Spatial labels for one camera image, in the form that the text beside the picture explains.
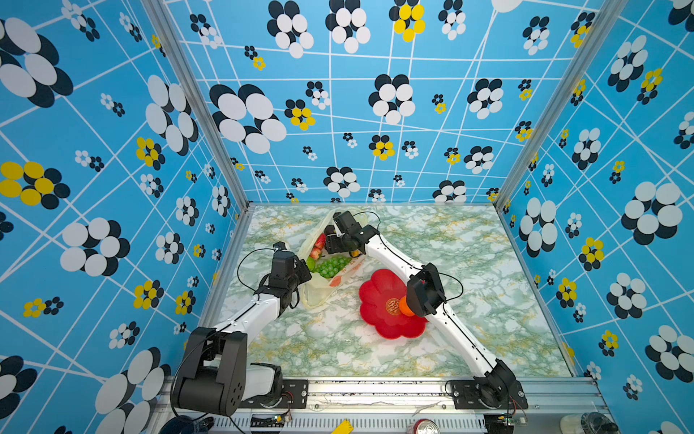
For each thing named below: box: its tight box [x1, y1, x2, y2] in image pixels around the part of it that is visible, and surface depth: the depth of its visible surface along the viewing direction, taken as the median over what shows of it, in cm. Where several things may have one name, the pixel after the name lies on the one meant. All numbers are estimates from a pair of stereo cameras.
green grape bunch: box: [314, 255, 352, 280], surface depth 98 cm
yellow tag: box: [330, 418, 356, 434], surface depth 69 cm
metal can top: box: [413, 418, 441, 434], surface depth 61 cm
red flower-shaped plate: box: [358, 269, 429, 340], surface depth 91 cm
